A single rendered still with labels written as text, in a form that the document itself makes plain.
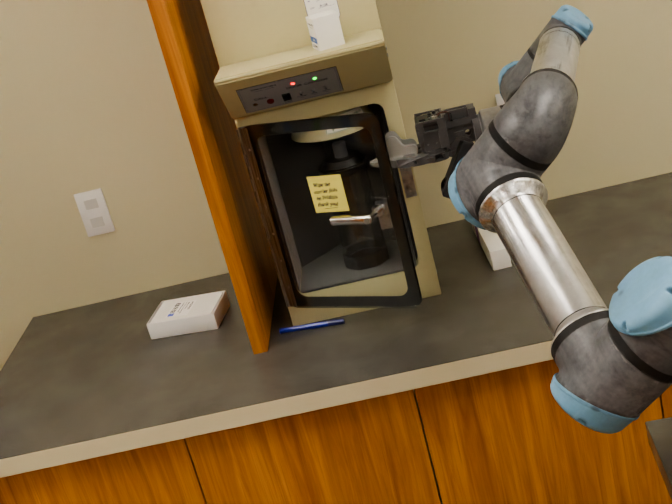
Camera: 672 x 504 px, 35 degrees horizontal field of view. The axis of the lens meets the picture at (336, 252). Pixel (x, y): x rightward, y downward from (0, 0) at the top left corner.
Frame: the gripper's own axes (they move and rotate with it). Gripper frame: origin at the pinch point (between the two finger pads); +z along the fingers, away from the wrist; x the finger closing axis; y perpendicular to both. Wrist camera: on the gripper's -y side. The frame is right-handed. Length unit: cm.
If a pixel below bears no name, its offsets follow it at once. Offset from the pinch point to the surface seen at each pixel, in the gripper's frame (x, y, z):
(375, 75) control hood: -6.2, 15.4, -3.2
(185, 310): -24, -30, 50
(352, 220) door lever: 5.2, -7.8, 6.9
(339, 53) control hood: 0.5, 22.3, 2.2
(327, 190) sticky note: -2.3, -3.4, 10.7
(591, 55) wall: -54, -2, -52
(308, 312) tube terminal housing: -11.1, -31.4, 21.7
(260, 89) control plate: -2.7, 18.6, 18.2
